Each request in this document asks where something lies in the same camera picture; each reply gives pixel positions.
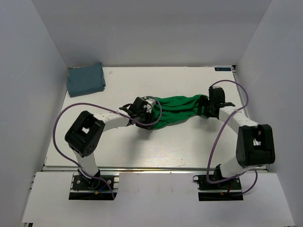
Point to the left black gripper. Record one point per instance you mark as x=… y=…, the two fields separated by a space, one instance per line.
x=149 y=117

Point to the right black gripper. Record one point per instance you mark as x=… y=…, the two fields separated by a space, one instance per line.
x=204 y=101

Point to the green t shirt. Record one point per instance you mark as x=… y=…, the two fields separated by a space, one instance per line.
x=175 y=109

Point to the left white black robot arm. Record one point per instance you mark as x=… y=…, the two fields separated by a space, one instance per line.
x=84 y=134

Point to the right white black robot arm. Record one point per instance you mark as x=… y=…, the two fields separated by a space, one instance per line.
x=255 y=143

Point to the blue label sticker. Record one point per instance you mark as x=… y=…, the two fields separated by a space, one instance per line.
x=222 y=69

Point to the folded blue-grey t shirt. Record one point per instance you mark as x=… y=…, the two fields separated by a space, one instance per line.
x=86 y=80

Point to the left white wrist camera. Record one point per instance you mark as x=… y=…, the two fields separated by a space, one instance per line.
x=149 y=103

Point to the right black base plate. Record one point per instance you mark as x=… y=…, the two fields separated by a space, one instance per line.
x=227 y=191

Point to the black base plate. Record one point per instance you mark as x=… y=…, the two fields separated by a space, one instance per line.
x=97 y=190
x=227 y=191

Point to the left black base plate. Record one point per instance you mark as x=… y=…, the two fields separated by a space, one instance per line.
x=97 y=190

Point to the aluminium table rail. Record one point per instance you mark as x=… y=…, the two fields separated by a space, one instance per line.
x=74 y=168

